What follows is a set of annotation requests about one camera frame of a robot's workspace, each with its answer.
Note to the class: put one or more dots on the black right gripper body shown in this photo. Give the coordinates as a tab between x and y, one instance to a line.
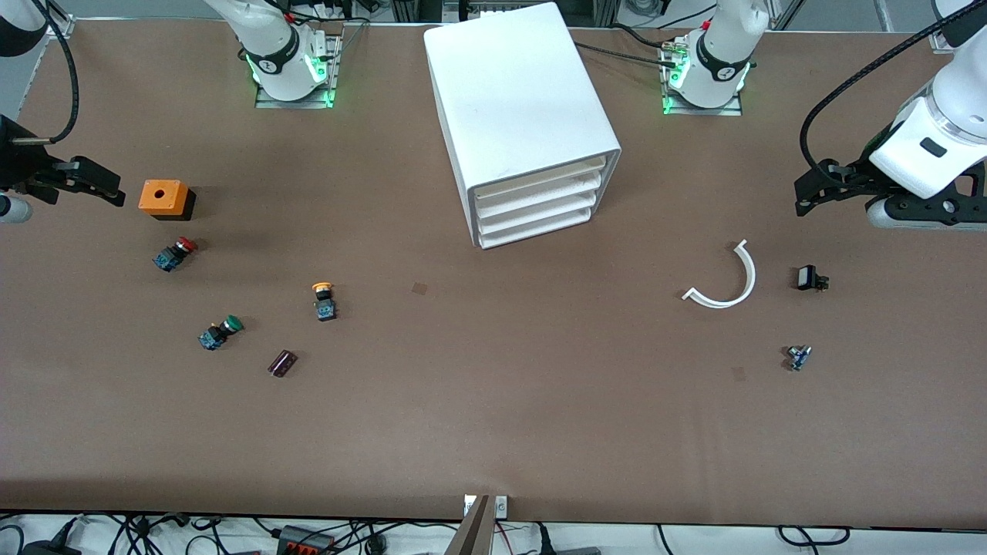
17	162

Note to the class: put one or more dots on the yellow push button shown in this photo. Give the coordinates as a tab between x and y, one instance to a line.
324	302

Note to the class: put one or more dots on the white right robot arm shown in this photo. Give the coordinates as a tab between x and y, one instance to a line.
270	46

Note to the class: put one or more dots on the red push button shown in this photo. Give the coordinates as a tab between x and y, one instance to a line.
173	254

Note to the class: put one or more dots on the green push button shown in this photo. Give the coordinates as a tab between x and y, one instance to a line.
220	331

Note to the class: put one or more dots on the white lowest cabinet drawer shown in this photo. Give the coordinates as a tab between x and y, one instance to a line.
540	230

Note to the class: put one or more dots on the white drawer cabinet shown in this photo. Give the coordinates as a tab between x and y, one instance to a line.
509	92

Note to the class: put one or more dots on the white curved plastic strip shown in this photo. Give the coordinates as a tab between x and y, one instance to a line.
744	285

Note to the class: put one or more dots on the small blue metal component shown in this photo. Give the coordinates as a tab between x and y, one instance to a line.
798	357

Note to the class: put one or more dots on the dark maroon small component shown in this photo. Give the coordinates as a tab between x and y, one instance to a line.
282	363

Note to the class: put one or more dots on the black orange power strip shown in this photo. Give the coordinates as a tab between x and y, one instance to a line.
306	539

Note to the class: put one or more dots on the orange button enclosure box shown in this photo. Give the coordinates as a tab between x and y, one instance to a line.
162	196

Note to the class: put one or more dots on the black rocker switch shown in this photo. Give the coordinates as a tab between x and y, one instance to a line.
810	278

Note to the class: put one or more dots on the metal table corner bracket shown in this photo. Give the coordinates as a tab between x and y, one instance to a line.
62	26
942	40

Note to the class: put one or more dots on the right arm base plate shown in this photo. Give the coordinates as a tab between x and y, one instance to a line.
266	100

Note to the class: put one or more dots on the small white table bracket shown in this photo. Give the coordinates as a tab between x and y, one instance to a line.
469	505
501	506

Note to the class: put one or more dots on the grey brown upright post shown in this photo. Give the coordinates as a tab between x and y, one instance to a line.
472	532

